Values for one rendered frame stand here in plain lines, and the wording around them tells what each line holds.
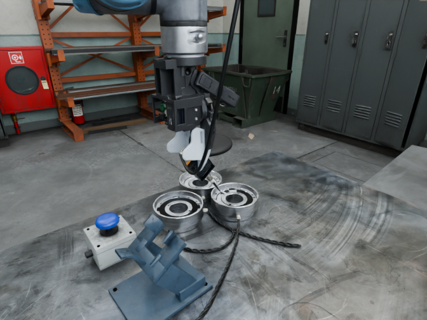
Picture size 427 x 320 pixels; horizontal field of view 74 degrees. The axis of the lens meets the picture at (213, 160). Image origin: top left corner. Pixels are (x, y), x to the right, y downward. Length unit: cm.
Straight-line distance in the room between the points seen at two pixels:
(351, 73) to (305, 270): 297
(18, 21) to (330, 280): 405
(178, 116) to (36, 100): 361
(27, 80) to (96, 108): 93
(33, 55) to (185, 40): 357
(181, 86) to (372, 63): 291
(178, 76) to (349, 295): 43
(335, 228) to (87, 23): 405
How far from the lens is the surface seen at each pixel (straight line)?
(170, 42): 47
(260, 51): 477
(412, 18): 318
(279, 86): 395
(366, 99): 334
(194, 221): 58
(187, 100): 47
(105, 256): 54
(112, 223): 53
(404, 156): 146
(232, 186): 68
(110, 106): 450
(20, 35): 418
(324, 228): 64
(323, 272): 55
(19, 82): 400
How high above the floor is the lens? 117
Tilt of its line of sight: 25 degrees down
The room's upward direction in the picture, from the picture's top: straight up
